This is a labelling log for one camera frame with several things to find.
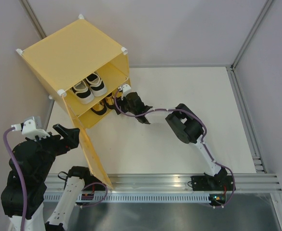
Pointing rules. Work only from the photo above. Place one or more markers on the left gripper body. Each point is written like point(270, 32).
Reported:
point(52, 146)

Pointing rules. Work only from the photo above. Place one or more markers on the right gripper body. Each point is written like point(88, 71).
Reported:
point(125, 107)

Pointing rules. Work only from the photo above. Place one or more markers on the gold shoe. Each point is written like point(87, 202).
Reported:
point(99, 109)
point(110, 102)

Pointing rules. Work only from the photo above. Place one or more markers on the black white sneaker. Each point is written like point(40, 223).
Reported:
point(82, 92)
point(96, 84)

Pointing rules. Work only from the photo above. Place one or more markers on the yellow cabinet door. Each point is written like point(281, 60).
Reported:
point(93, 159)

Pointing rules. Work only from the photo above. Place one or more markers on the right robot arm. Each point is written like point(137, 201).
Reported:
point(186, 126)

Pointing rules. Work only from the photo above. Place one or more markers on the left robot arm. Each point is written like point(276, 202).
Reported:
point(30, 163)

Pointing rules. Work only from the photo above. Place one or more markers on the yellow shoe cabinet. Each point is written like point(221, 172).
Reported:
point(68, 56)

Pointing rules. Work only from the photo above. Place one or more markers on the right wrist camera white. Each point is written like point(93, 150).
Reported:
point(124, 89)

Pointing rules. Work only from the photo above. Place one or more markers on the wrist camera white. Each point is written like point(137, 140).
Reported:
point(31, 128)
point(124, 89)

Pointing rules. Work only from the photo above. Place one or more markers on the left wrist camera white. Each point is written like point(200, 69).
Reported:
point(31, 128)

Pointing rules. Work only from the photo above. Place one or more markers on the white slotted cable duct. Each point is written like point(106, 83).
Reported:
point(146, 198)

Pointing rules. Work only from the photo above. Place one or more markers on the aluminium frame post left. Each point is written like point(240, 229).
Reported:
point(33, 18)

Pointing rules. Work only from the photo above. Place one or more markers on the aluminium frame post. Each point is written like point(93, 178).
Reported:
point(33, 18)
point(252, 32)

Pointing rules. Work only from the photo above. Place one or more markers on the aluminium frame rail front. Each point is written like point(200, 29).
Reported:
point(177, 183)

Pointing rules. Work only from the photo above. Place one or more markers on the aluminium frame rail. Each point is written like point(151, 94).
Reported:
point(177, 183)
point(246, 121)

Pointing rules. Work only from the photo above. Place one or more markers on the aluminium frame rail right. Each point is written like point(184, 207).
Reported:
point(246, 121)

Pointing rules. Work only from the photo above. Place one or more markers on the aluminium frame post right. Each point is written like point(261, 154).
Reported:
point(252, 32)

